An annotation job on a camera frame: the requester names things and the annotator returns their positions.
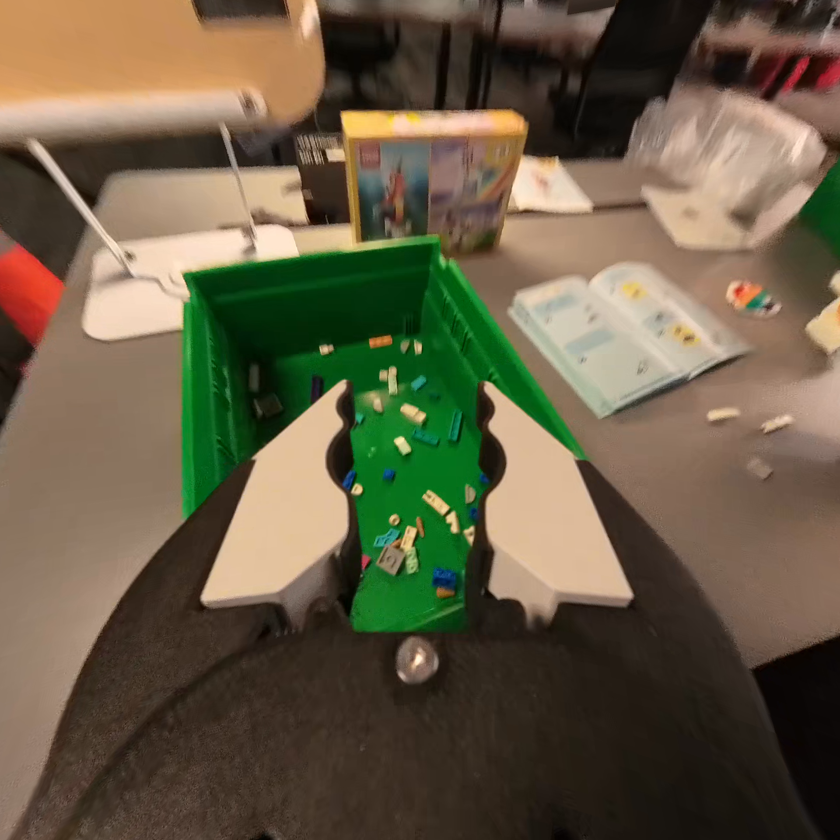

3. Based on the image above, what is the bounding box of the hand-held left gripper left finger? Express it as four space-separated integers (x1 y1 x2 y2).
200 379 355 624

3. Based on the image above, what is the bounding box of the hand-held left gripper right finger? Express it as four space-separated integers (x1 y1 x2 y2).
478 382 635 626

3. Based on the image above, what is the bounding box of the pile of lego pieces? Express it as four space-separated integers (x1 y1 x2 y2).
246 335 490 601

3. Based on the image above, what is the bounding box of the green bin with lego pieces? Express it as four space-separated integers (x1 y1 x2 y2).
180 236 587 634

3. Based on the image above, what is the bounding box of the rainbow lego assembly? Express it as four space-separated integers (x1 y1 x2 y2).
725 280 783 318

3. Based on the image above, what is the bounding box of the open lego instruction booklet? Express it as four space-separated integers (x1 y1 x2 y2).
508 261 752 420

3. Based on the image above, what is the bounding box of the cream lego block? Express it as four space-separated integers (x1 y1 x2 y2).
806 298 840 355

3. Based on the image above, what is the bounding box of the yellow lego set box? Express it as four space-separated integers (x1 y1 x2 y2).
340 108 529 256

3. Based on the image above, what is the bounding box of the white desk stand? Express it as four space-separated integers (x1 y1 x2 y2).
26 118 299 341

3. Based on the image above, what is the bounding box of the red cloth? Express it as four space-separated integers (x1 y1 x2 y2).
0 230 67 349

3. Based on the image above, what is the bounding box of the white closed instruction booklet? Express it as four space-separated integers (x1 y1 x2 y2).
642 184 815 252

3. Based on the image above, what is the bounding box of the instruction booklet with red figure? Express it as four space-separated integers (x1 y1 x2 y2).
508 155 595 214

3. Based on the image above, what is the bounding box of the clear bubble wrap bag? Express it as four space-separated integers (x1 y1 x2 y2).
626 85 828 204

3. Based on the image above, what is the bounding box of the black office chair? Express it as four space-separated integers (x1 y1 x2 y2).
577 0 716 139

